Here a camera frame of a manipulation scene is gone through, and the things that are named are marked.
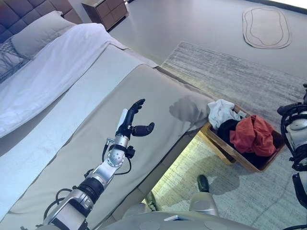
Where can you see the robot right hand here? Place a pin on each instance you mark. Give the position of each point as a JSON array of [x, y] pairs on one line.
[[285, 109]]

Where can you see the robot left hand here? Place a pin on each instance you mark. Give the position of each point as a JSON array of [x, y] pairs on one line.
[[126, 127]]

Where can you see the orange garment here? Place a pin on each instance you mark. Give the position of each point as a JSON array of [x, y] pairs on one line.
[[254, 136]]

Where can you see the black garment with blue label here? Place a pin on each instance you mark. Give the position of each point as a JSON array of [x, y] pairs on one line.
[[226, 134]]

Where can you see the white printed garment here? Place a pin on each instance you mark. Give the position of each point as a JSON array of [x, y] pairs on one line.
[[220, 110]]

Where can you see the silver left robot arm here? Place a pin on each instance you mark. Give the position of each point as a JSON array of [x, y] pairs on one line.
[[103, 175]]

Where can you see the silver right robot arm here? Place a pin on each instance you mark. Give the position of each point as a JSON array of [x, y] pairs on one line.
[[296, 136]]

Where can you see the bed with beige bedspread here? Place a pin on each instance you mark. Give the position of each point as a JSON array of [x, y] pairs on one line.
[[96, 115]]

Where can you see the brown wooden basket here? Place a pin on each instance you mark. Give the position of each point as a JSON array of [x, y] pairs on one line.
[[261, 165]]

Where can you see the pale grey blanket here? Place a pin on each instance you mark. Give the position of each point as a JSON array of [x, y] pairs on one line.
[[84, 107]]

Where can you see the large grey striped rug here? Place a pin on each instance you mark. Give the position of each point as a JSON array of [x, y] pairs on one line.
[[227, 72]]

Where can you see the robot left leg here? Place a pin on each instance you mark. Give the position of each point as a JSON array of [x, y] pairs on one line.
[[144, 206]]

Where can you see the robot leg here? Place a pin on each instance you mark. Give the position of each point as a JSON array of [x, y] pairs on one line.
[[204, 201], [144, 206]]

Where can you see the small oval beige mat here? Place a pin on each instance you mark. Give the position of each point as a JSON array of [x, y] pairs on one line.
[[266, 26]]

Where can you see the white duvet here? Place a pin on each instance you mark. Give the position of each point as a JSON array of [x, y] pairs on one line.
[[48, 83]]

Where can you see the robot right leg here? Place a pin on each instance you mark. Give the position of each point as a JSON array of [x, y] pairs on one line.
[[204, 201]]

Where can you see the bright glass window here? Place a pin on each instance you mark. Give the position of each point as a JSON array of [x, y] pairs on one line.
[[299, 1]]

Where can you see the grey robot torso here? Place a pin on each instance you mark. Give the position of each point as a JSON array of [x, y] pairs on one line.
[[192, 222]]

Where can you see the brown nightstand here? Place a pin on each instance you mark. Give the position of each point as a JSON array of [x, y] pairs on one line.
[[105, 12]]

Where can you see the beige pillow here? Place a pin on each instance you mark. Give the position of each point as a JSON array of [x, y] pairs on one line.
[[38, 33]]

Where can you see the grey patterned cushion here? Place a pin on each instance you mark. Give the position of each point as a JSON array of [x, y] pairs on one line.
[[9, 60]]

